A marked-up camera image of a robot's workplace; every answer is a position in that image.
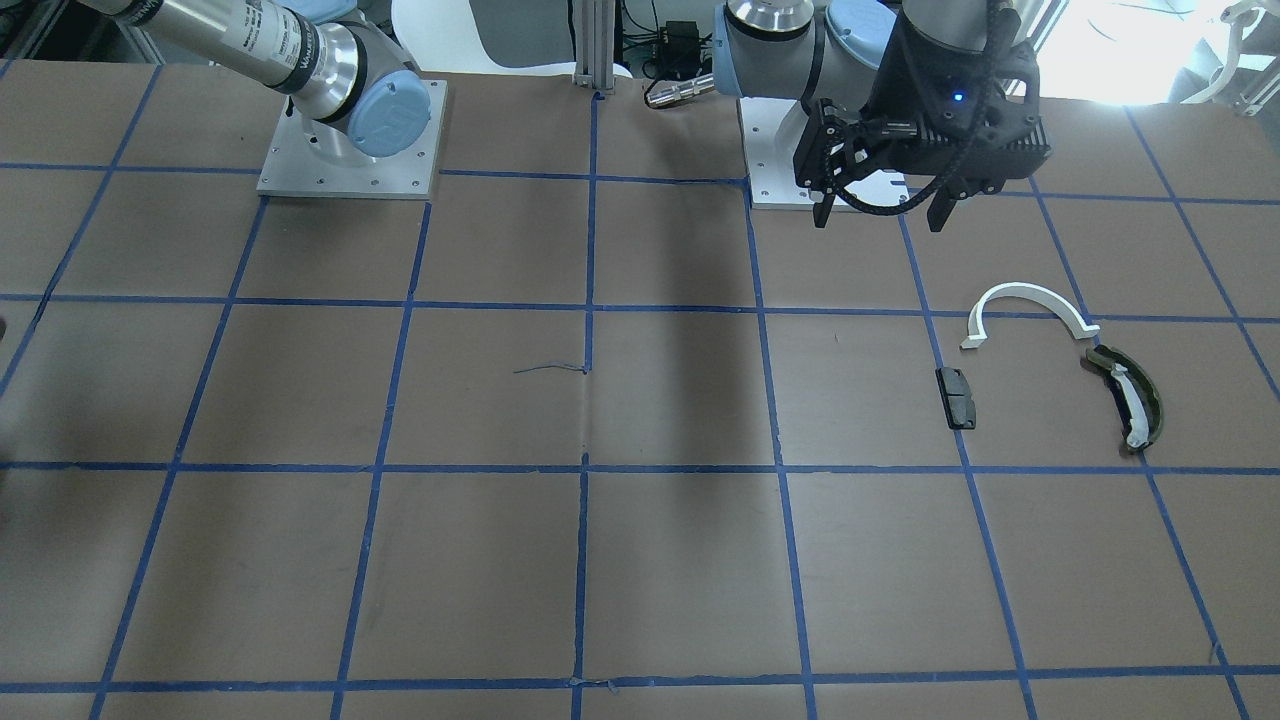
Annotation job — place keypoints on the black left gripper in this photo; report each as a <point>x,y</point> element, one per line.
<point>897,82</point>

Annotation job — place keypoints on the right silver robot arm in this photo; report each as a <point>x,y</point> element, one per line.
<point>336,66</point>

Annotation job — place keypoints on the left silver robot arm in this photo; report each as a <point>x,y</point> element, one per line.
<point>775,49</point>

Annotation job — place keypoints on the black brake pad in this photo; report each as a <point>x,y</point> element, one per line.
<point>957,398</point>

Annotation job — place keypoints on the green brake shoe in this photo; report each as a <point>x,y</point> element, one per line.
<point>1135,393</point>

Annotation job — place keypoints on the aluminium frame post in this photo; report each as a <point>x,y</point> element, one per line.
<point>593,32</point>

